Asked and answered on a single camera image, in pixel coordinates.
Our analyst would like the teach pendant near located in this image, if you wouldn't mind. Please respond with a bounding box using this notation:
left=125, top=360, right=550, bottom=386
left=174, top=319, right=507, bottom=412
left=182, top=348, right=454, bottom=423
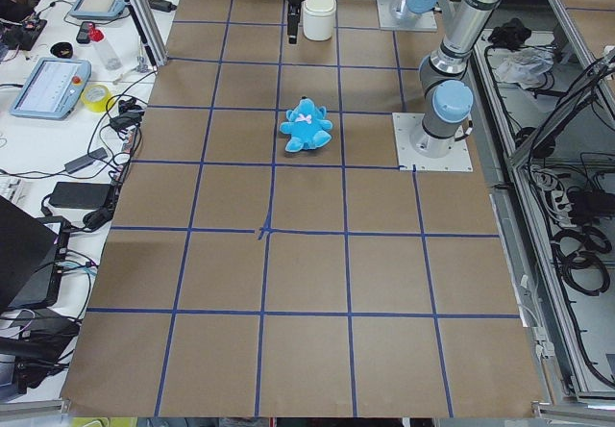
left=10, top=58, right=91, bottom=120

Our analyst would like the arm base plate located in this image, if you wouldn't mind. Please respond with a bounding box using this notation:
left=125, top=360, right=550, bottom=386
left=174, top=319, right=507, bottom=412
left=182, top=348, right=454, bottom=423
left=377, top=0, right=437, bottom=32
left=392, top=113, right=473, bottom=172

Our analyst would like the clear plastic bottle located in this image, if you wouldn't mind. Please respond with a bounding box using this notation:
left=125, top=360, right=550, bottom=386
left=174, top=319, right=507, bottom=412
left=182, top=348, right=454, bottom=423
left=88, top=24, right=122, bottom=70

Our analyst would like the blue teddy bear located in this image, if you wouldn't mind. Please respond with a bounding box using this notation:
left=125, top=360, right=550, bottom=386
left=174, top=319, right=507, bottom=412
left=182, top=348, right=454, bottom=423
left=280, top=96, right=332, bottom=153

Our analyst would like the black power adapter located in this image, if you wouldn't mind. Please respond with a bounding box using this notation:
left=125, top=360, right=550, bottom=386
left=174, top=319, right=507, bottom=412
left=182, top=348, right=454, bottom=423
left=49, top=182, right=112, bottom=209

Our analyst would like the white trash can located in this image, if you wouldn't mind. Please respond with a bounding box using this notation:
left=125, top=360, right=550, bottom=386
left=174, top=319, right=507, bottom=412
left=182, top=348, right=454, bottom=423
left=302, top=0, right=336, bottom=41

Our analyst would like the teach pendant far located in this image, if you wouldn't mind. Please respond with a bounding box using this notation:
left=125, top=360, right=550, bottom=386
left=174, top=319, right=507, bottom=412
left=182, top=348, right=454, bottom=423
left=69, top=0, right=126, bottom=20

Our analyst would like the black laptop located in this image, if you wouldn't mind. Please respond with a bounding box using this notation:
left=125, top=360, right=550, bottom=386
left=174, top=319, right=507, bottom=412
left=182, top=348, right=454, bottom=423
left=1, top=198, right=69, bottom=312

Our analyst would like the crumpled white cloth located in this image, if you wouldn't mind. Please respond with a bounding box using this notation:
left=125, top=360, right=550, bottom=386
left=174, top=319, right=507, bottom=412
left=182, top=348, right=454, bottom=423
left=494, top=48, right=554, bottom=89

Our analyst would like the yellow tape roll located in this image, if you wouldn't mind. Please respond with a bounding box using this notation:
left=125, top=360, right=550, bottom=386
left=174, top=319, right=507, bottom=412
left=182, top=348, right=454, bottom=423
left=81, top=84, right=111, bottom=113

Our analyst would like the teach pendant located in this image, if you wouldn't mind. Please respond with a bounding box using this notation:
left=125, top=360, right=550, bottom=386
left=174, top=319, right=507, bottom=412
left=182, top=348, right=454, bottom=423
left=69, top=0, right=126, bottom=20
left=10, top=58, right=91, bottom=120

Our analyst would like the aluminium frame post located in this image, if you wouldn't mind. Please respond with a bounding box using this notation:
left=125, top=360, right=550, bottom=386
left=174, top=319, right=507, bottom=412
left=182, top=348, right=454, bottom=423
left=124, top=0, right=168, bottom=67

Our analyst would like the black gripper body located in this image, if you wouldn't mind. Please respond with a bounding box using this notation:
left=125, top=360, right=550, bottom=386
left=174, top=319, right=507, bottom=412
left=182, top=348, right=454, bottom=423
left=287, top=2, right=302, bottom=25

